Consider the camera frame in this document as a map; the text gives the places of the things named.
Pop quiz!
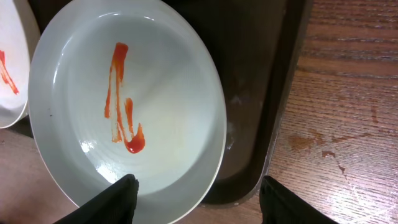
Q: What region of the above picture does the white plate left on tray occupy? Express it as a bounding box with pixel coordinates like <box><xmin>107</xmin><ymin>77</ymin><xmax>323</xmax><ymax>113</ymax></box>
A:
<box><xmin>1</xmin><ymin>0</ymin><xmax>40</xmax><ymax>129</ymax></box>

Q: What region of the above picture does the dark brown serving tray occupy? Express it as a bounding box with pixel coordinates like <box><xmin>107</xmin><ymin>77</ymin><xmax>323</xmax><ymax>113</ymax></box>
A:
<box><xmin>30</xmin><ymin>1</ymin><xmax>312</xmax><ymax>206</ymax></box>

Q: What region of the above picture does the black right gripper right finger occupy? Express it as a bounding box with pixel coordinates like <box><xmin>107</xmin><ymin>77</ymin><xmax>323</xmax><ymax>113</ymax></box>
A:
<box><xmin>259</xmin><ymin>175</ymin><xmax>336</xmax><ymax>224</ymax></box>

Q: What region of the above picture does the grey-white plate with ketchup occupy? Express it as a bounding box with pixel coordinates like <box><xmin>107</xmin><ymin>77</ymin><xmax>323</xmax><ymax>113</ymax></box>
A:
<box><xmin>28</xmin><ymin>1</ymin><xmax>226</xmax><ymax>223</ymax></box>

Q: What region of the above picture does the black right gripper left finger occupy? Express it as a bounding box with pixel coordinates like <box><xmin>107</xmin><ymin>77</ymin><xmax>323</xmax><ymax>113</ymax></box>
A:
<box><xmin>57</xmin><ymin>174</ymin><xmax>139</xmax><ymax>224</ymax></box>

